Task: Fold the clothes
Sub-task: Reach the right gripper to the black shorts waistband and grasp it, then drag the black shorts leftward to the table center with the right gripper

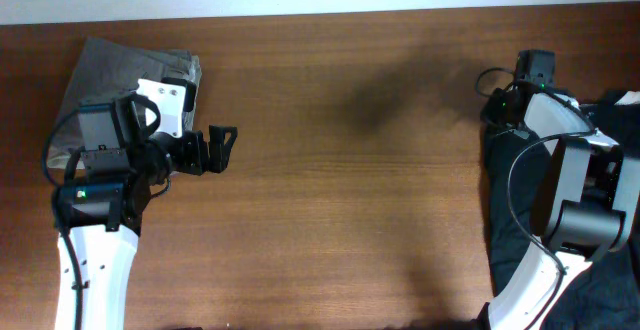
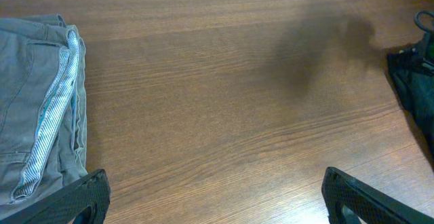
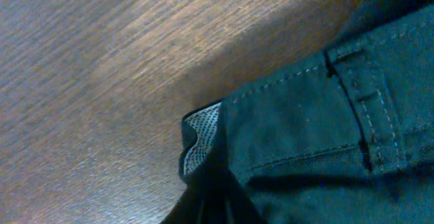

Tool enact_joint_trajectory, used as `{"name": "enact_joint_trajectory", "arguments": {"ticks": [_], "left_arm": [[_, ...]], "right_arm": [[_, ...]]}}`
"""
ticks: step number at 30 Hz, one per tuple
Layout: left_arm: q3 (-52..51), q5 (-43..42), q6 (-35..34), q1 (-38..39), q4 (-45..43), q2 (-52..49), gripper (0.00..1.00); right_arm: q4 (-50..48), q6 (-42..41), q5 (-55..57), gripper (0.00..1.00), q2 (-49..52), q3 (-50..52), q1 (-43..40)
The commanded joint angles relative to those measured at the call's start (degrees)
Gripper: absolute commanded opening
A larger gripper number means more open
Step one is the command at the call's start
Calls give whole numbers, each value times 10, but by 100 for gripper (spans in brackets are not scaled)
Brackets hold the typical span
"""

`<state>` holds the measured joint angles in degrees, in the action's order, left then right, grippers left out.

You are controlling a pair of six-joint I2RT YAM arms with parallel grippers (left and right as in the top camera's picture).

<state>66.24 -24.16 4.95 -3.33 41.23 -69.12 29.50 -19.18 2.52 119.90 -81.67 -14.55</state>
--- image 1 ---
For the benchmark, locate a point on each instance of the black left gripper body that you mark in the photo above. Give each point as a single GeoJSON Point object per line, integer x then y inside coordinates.
{"type": "Point", "coordinates": [201, 152]}

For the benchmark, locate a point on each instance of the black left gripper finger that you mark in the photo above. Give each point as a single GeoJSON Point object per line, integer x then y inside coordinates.
{"type": "Point", "coordinates": [218, 157]}
{"type": "Point", "coordinates": [222, 139]}

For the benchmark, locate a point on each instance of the black shorts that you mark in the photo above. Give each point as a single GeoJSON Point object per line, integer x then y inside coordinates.
{"type": "Point", "coordinates": [606, 296]}

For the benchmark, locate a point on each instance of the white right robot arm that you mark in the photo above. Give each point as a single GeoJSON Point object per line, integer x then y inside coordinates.
{"type": "Point", "coordinates": [585, 207]}

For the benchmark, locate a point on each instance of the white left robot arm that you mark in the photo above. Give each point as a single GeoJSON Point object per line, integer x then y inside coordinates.
{"type": "Point", "coordinates": [98, 218]}

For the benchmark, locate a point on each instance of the folded grey shorts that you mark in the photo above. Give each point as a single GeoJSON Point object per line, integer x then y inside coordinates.
{"type": "Point", "coordinates": [107, 77]}

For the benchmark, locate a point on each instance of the white t-shirt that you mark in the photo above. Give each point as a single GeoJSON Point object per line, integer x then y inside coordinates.
{"type": "Point", "coordinates": [629, 98]}

